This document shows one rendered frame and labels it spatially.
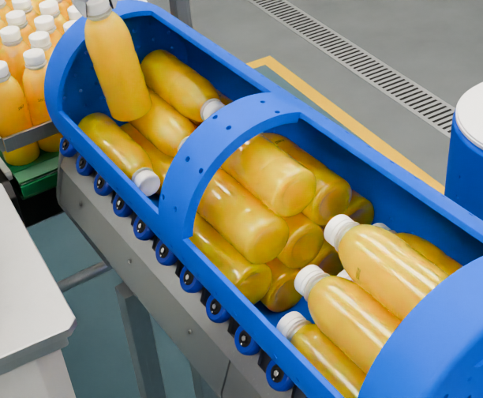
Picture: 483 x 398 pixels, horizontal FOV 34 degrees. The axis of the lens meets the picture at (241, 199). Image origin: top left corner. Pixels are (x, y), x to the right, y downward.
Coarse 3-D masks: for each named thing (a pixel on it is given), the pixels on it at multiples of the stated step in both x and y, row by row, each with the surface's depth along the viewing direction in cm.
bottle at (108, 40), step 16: (96, 16) 119; (112, 16) 120; (96, 32) 120; (112, 32) 120; (128, 32) 123; (96, 48) 121; (112, 48) 121; (128, 48) 123; (96, 64) 123; (112, 64) 122; (128, 64) 124; (112, 80) 124; (128, 80) 125; (144, 80) 129; (112, 96) 127; (128, 96) 127; (144, 96) 129; (112, 112) 130; (128, 112) 128; (144, 112) 130
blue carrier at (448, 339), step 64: (128, 0) 134; (64, 64) 128; (192, 64) 146; (64, 128) 131; (256, 128) 101; (320, 128) 101; (128, 192) 115; (192, 192) 100; (384, 192) 110; (192, 256) 102; (256, 320) 92; (448, 320) 74; (320, 384) 84; (384, 384) 76; (448, 384) 74
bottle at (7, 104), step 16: (0, 80) 146; (16, 80) 149; (0, 96) 147; (16, 96) 148; (0, 112) 148; (16, 112) 149; (0, 128) 151; (16, 128) 151; (32, 144) 155; (16, 160) 155; (32, 160) 156
